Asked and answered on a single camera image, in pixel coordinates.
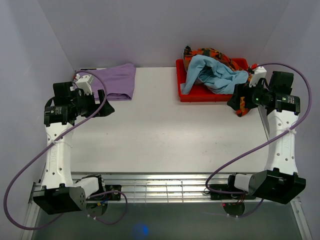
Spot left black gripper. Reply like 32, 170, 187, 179
71, 89, 115, 118

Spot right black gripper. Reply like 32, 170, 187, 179
226, 79, 272, 111

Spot light blue trousers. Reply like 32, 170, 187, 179
180, 55, 249, 95

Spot orange camouflage trousers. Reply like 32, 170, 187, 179
182, 45, 256, 118

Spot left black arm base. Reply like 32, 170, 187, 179
86, 184, 122, 217

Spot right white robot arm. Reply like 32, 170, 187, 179
225, 66, 306, 204

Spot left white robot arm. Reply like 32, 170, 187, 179
33, 80, 115, 215

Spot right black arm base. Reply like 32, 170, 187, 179
204, 188, 256, 217

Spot folded purple trousers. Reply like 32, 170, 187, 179
89, 63, 136, 101

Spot red plastic tray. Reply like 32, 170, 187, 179
176, 59, 233, 102

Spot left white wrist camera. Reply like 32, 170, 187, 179
75, 73, 94, 95

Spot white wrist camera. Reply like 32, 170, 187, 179
247, 64, 267, 88
75, 73, 94, 95

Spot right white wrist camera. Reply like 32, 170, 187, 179
247, 64, 267, 88

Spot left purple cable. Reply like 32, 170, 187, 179
3, 70, 129, 230

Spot purple cable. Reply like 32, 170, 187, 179
3, 70, 129, 230
205, 62, 312, 218

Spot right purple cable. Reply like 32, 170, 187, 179
205, 62, 312, 218

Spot aluminium rail frame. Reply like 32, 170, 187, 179
20, 65, 313, 240

